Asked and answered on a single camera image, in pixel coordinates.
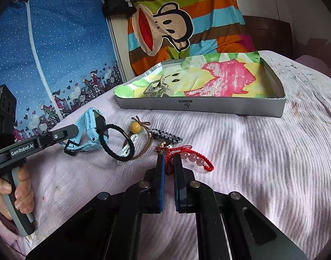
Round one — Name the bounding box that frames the yellow bead brown hair tie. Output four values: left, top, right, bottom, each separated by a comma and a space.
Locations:
131, 116, 155, 159

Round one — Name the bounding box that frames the light wooden board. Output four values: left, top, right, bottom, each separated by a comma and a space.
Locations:
102, 0, 134, 83

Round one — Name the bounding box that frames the striped monkey print blanket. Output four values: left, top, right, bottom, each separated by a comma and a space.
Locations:
124, 0, 246, 77

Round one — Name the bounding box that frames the black tote bag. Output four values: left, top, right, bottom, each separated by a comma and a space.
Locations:
102, 0, 137, 17

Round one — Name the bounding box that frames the dark wooden headboard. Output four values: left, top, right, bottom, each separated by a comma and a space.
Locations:
241, 15, 295, 60

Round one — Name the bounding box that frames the red braided bead bracelet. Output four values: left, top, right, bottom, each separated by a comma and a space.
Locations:
164, 145, 215, 176

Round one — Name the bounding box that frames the pink ribbed bedspread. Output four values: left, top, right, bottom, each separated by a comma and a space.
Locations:
0, 50, 331, 260

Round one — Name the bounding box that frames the small gold charm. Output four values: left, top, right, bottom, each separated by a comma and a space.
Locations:
154, 141, 169, 155

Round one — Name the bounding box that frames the black hair tie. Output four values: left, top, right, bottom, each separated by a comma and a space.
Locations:
99, 123, 136, 161

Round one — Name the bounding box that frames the blue dotted printed fabric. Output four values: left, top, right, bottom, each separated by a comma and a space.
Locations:
0, 0, 123, 145

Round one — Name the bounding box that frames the grey claw hair clip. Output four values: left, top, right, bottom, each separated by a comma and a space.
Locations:
142, 76, 173, 98

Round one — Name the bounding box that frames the pink pillow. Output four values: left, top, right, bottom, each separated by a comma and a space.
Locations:
294, 55, 331, 82

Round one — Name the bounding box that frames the light blue smart watch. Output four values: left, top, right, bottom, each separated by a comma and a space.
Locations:
63, 107, 111, 157

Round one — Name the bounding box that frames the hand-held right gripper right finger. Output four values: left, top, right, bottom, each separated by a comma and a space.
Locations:
173, 154, 308, 260

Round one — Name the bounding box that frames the black white checkered hair clip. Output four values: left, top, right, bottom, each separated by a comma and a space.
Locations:
149, 128, 184, 144

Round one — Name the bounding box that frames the silver cardboard box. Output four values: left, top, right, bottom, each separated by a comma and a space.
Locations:
113, 50, 286, 119

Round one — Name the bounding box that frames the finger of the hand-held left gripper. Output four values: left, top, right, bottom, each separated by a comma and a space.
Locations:
37, 124, 79, 148

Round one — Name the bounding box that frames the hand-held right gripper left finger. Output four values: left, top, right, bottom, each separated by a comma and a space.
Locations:
26, 154, 166, 260

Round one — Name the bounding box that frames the person's left hand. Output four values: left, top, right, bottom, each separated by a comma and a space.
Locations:
0, 166, 34, 220

